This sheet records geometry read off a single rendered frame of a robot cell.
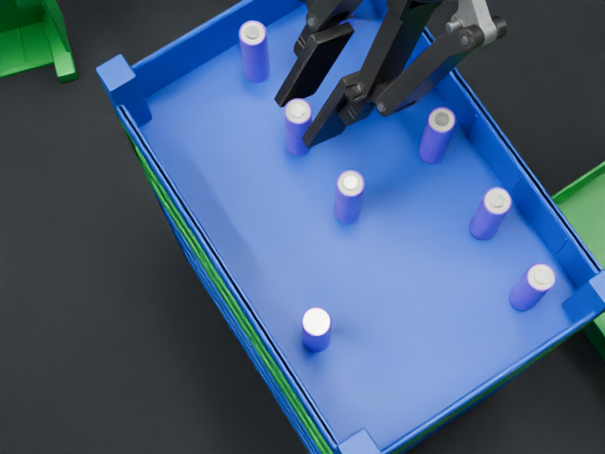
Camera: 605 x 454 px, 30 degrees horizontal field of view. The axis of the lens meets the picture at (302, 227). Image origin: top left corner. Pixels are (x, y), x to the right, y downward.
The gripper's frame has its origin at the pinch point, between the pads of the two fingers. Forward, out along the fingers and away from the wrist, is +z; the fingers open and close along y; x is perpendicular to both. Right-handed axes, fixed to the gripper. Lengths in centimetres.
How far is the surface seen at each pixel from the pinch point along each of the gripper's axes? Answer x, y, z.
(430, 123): -5.2, -5.0, 0.0
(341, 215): -0.5, -5.9, 7.3
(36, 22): -10, 40, 49
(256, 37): 0.5, 6.1, 2.4
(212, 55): -0.2, 9.1, 8.7
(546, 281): -5.1, -17.3, -0.2
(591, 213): -45, -11, 33
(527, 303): -6.1, -17.5, 3.7
